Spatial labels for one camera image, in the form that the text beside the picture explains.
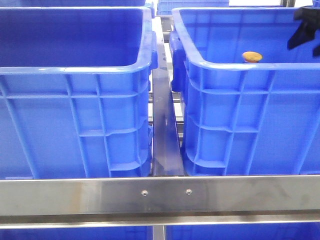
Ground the distant blue crate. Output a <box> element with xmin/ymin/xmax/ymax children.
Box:
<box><xmin>157</xmin><ymin>0</ymin><xmax>230</xmax><ymax>16</ymax></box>

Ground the steel rack divider bar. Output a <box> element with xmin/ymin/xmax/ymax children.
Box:
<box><xmin>152</xmin><ymin>16</ymin><xmax>185</xmax><ymax>177</ymax></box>

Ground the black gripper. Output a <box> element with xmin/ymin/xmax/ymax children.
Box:
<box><xmin>287</xmin><ymin>6</ymin><xmax>320</xmax><ymax>50</ymax></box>

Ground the blue crate below rail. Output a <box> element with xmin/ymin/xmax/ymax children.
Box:
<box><xmin>166</xmin><ymin>222</ymin><xmax>320</xmax><ymax>240</ymax></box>
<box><xmin>0</xmin><ymin>226</ymin><xmax>152</xmax><ymax>240</ymax></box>

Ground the steel rack front rail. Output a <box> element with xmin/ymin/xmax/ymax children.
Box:
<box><xmin>0</xmin><ymin>175</ymin><xmax>320</xmax><ymax>229</ymax></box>

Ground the blue crate at left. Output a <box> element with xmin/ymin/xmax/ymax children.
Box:
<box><xmin>170</xmin><ymin>7</ymin><xmax>320</xmax><ymax>176</ymax></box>

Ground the blue crate with buttons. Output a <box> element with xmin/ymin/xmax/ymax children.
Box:
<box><xmin>0</xmin><ymin>7</ymin><xmax>158</xmax><ymax>180</ymax></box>

